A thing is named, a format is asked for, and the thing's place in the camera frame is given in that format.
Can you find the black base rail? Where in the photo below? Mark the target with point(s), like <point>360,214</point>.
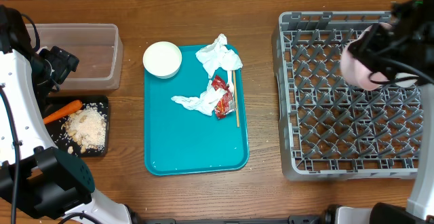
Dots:
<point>294,219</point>

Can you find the orange carrot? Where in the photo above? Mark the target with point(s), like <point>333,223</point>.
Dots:
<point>66,110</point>

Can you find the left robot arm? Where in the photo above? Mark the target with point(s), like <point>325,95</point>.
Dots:
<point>37,177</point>

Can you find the white napkin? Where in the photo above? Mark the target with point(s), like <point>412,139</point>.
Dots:
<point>205,103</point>
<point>217,55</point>

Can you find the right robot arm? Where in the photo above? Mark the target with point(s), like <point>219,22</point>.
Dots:
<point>419,207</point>

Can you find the teal serving tray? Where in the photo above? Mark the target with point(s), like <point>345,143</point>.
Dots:
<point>180,141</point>

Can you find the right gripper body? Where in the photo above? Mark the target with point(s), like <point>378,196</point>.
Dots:
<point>396,45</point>

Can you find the wooden chopstick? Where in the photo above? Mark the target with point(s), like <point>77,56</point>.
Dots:
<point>235,97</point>

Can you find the white bowl with peanuts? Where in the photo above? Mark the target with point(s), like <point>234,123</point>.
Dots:
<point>162,59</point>

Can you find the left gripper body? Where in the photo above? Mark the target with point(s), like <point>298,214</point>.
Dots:
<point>49,68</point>

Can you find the pink bowl with food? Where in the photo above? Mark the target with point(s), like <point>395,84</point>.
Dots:
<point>353,72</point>

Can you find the white plastic fork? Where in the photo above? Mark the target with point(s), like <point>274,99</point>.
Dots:
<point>231,85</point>

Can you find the white napkin top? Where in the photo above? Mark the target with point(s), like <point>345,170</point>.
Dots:
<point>217,55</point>

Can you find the grey dishwasher rack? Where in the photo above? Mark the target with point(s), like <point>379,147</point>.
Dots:
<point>329,129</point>

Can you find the clear plastic bin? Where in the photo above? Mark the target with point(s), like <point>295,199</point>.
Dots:
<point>97,46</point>

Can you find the pile of rice and peanuts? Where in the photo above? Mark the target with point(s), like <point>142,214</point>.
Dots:
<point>85,130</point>

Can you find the black plastic tray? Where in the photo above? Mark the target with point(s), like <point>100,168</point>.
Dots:
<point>55,103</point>

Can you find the red snack wrapper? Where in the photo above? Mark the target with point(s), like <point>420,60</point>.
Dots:
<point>226,104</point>

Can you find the white paper cup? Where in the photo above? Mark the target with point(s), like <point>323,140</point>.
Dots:
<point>405,80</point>

